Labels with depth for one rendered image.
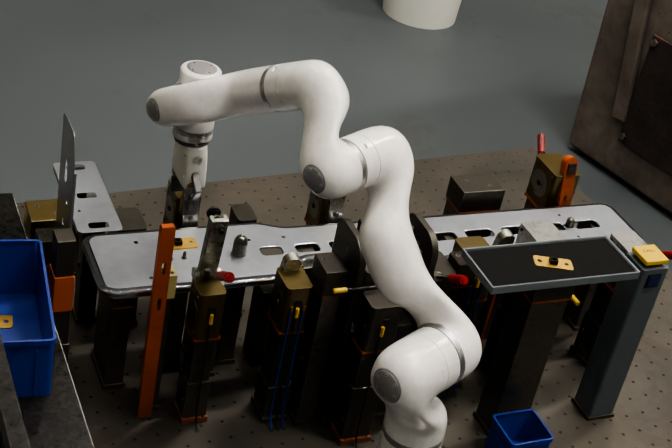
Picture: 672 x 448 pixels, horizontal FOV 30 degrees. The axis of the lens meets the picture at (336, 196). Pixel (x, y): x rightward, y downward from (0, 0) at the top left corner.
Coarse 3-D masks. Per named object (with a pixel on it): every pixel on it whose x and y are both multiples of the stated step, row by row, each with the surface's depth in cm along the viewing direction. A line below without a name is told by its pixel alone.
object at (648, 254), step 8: (632, 248) 278; (640, 248) 277; (648, 248) 278; (656, 248) 279; (640, 256) 275; (648, 256) 275; (656, 256) 276; (664, 256) 276; (648, 264) 274; (656, 264) 275
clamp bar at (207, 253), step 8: (216, 208) 250; (208, 216) 251; (216, 216) 249; (224, 216) 249; (208, 224) 249; (216, 224) 247; (224, 224) 248; (208, 232) 249; (216, 232) 249; (224, 232) 250; (208, 240) 250; (216, 240) 251; (224, 240) 251; (208, 248) 251; (216, 248) 252; (200, 256) 255; (208, 256) 253; (216, 256) 254; (200, 264) 255; (208, 264) 255; (216, 264) 255; (200, 272) 256; (200, 280) 257
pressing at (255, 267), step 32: (256, 224) 287; (320, 224) 293; (448, 224) 302; (480, 224) 305; (512, 224) 307; (608, 224) 316; (96, 256) 266; (128, 256) 268; (192, 256) 273; (224, 256) 275; (256, 256) 277; (448, 256) 290; (128, 288) 258
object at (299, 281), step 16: (288, 272) 262; (304, 272) 263; (288, 288) 257; (304, 288) 258; (272, 304) 265; (288, 304) 259; (304, 304) 261; (272, 320) 266; (288, 320) 261; (304, 320) 263; (272, 336) 268; (288, 336) 265; (272, 352) 269; (288, 352) 266; (272, 368) 270; (288, 368) 271; (256, 384) 278; (272, 384) 272; (288, 384) 271; (256, 400) 279; (272, 400) 272; (272, 416) 276
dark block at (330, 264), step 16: (320, 256) 260; (336, 256) 261; (320, 272) 258; (336, 272) 256; (320, 288) 259; (320, 304) 260; (336, 304) 262; (320, 320) 263; (304, 336) 270; (320, 336) 265; (304, 352) 270; (320, 352) 268; (304, 368) 271; (320, 368) 271; (304, 384) 272; (320, 384) 274; (288, 400) 281; (304, 400) 274; (304, 416) 277
